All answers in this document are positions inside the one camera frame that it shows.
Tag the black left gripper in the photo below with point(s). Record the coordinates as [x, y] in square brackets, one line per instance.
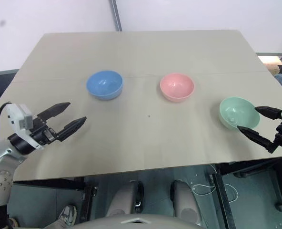
[44, 134]

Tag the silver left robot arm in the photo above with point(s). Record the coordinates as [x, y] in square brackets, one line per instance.
[0, 152]

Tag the green plastic bowl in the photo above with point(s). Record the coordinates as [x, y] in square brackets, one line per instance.
[236, 112]

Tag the blue plastic bowl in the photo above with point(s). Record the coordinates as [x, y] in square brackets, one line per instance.
[105, 86]

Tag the brown cardboard box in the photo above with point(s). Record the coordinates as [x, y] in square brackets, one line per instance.
[272, 62]

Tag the pink plastic bowl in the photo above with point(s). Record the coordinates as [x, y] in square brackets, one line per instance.
[176, 87]

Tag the grey sneaker shoe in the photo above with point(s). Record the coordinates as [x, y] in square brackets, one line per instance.
[68, 214]

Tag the grey robot left leg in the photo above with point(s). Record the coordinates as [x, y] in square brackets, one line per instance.
[124, 198]

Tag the grey robot leg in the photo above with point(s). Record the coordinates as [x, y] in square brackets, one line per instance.
[186, 198]
[124, 198]

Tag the grey robot right leg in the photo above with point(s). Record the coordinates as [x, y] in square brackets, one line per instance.
[186, 198]

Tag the grey robot torso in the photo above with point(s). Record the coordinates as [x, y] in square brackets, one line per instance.
[133, 223]

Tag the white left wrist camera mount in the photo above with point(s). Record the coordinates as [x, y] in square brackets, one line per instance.
[24, 117]

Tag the black table leg frame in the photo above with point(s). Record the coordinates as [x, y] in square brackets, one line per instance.
[223, 198]
[60, 184]

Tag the grey wall post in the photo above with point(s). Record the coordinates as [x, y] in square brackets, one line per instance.
[116, 14]

